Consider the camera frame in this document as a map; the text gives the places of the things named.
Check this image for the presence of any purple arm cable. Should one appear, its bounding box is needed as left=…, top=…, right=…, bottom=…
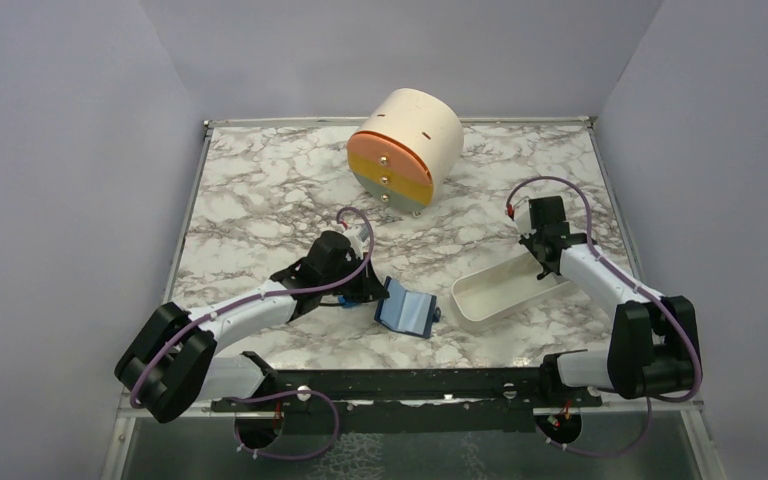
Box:
left=128, top=206, right=377, bottom=411
left=504, top=175, right=705, bottom=405

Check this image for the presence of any small blue plastic box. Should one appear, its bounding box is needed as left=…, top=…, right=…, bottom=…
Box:
left=340, top=298, right=361, bottom=308

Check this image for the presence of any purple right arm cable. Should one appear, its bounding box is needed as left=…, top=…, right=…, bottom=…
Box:
left=504, top=175, right=705, bottom=405

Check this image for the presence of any round beige drawer cabinet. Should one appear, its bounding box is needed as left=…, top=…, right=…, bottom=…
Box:
left=346, top=88, right=464, bottom=214

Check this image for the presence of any blue card holder wallet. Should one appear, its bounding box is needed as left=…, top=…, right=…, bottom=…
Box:
left=374, top=276, right=441, bottom=339

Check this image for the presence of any white rectangular plastic tray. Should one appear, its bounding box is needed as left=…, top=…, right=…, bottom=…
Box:
left=451, top=253, right=575, bottom=332

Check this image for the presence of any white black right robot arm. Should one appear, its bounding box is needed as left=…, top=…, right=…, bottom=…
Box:
left=512, top=196, right=699, bottom=407

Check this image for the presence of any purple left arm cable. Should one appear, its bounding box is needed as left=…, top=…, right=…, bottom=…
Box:
left=128, top=206, right=377, bottom=411

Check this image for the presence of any black metal base rail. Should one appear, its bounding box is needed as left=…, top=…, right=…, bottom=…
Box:
left=211, top=367, right=602, bottom=435

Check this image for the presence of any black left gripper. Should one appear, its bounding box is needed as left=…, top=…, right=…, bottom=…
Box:
left=321, top=253, right=390, bottom=304

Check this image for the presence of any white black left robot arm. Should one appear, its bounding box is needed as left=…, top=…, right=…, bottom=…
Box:
left=114, top=226, right=389, bottom=423

